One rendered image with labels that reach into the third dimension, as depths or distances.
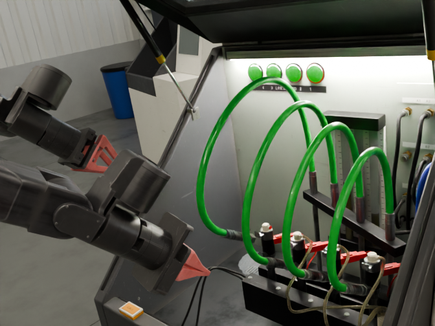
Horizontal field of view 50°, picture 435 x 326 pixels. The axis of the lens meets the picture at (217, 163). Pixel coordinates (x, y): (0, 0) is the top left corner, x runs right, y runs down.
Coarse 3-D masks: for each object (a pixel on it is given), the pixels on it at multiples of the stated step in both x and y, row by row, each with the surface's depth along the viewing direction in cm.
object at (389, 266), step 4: (388, 264) 86; (392, 264) 86; (396, 264) 86; (400, 264) 86; (388, 268) 85; (392, 268) 85; (396, 268) 85; (384, 272) 85; (388, 272) 85; (392, 272) 85; (396, 272) 86
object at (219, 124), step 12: (252, 84) 89; (288, 84) 98; (240, 96) 87; (228, 108) 85; (300, 108) 103; (216, 132) 84; (204, 156) 83; (204, 168) 82; (312, 168) 111; (204, 180) 83; (204, 204) 84; (204, 216) 84; (216, 228) 87
